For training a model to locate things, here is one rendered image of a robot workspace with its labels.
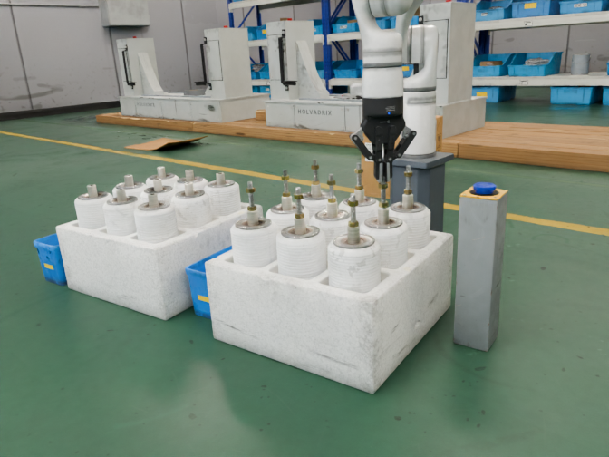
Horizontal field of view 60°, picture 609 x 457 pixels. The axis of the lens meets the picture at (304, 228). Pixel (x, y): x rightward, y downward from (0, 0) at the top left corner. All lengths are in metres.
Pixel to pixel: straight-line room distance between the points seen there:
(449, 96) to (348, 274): 2.30
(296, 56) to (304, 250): 3.03
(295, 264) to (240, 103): 3.57
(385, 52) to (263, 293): 0.49
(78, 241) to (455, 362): 0.96
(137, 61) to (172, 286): 4.45
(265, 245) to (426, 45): 0.66
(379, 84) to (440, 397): 0.56
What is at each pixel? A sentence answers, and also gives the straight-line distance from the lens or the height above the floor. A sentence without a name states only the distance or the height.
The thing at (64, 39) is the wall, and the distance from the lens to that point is 7.70.
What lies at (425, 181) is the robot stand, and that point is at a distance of 1.41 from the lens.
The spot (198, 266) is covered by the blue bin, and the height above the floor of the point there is 0.11.
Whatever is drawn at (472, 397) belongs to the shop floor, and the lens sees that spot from 1.00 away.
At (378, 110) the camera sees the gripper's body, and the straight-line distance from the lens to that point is 0.97.
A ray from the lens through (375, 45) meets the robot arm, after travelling 0.97.
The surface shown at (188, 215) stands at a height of 0.21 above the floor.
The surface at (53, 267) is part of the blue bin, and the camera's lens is 1.62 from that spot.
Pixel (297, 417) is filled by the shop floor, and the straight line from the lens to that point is 0.94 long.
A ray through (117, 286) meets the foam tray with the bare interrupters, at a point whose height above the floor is 0.05.
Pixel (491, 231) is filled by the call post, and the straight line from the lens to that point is 1.02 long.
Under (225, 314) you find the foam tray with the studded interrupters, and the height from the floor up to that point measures 0.07.
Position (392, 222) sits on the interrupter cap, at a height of 0.25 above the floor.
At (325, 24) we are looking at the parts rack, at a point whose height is 0.91.
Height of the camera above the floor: 0.58
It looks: 18 degrees down
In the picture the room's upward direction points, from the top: 3 degrees counter-clockwise
